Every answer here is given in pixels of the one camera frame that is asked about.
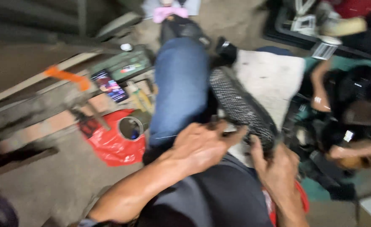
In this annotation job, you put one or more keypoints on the open tin can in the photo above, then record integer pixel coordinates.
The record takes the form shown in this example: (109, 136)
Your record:
(131, 127)

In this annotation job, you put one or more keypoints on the red plastic stool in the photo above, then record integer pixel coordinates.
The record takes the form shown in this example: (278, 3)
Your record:
(302, 197)

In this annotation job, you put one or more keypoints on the yellow glue bottle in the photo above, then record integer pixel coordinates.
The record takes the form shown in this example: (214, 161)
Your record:
(139, 96)

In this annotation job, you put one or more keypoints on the black mesh shoe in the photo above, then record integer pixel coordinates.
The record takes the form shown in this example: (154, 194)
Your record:
(240, 105)

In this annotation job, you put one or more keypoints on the black smartphone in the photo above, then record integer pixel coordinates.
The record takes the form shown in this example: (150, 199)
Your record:
(109, 85)

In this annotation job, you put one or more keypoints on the person's dark shirt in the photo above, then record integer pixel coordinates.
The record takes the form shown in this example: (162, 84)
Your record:
(210, 195)

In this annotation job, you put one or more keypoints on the person's left hand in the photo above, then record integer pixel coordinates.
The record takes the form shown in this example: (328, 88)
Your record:
(198, 148)

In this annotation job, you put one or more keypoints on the green metal box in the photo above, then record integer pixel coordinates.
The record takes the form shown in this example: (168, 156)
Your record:
(125, 64)

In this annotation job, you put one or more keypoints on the wooden workbench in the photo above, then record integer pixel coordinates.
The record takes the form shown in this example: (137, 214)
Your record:
(30, 104)

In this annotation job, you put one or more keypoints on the red plastic bag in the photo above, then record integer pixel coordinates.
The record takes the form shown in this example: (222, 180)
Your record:
(116, 148)

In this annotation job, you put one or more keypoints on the white cloth sheet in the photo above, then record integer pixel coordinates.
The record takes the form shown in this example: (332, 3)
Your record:
(270, 78)

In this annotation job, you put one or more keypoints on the pink sandal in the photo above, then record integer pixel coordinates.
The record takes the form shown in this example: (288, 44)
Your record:
(169, 13)

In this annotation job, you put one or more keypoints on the small white cap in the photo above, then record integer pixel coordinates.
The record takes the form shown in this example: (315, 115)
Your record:
(126, 47)

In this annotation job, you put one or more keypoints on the person's blue jeans leg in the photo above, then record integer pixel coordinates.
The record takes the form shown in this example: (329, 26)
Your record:
(179, 88)

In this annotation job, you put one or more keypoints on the black shoe with buckle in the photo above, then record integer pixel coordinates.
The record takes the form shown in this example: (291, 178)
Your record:
(185, 30)

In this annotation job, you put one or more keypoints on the black high shoe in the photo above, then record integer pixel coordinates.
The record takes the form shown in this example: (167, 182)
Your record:
(226, 52)

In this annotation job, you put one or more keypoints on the person's left fingers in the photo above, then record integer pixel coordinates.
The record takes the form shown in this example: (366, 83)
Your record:
(228, 134)

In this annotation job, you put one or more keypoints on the heap of shoes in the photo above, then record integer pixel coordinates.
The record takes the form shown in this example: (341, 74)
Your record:
(346, 119)

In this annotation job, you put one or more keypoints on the person's right hand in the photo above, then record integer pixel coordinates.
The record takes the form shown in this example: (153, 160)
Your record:
(278, 173)

